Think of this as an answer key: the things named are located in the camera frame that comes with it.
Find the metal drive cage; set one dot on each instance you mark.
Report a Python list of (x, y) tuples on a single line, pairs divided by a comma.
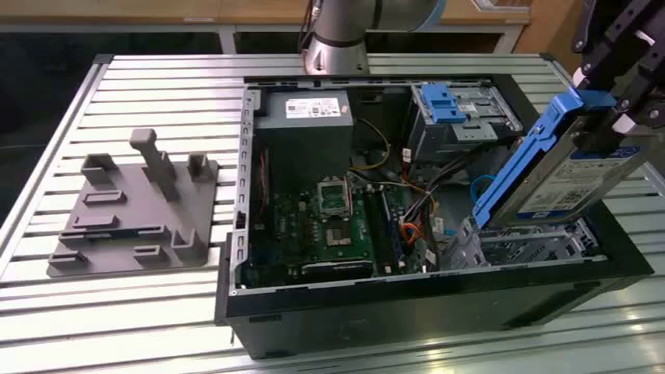
[(442, 136)]

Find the metal disk bay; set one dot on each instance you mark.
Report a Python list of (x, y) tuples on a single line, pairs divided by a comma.
[(524, 245)]

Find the blue drive latch carrier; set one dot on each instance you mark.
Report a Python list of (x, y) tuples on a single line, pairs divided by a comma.
[(442, 105)]

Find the black RAM slot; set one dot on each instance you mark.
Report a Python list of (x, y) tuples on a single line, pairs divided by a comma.
[(371, 230)]

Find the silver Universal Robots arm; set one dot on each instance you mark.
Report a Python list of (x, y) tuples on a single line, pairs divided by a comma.
[(338, 35)]

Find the black open PC case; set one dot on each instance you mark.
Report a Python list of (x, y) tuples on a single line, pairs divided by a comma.
[(364, 323)]

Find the CPU socket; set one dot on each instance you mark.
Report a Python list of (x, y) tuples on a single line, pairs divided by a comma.
[(340, 237)]

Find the green motherboard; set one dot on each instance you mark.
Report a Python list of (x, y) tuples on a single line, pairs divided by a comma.
[(296, 233)]

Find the wooden workbench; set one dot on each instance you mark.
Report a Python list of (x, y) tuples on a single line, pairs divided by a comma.
[(156, 9)]

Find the gray power supply unit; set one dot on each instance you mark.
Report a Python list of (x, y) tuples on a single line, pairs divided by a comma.
[(302, 144)]

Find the gray parts rack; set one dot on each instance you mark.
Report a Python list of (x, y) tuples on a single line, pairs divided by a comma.
[(135, 218)]

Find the hard disk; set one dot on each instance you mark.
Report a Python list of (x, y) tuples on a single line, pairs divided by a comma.
[(567, 183)]

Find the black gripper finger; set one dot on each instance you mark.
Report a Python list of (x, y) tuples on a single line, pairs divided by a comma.
[(644, 89), (592, 74)]

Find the black graphics card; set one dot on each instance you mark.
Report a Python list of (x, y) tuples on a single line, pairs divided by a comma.
[(338, 269)]

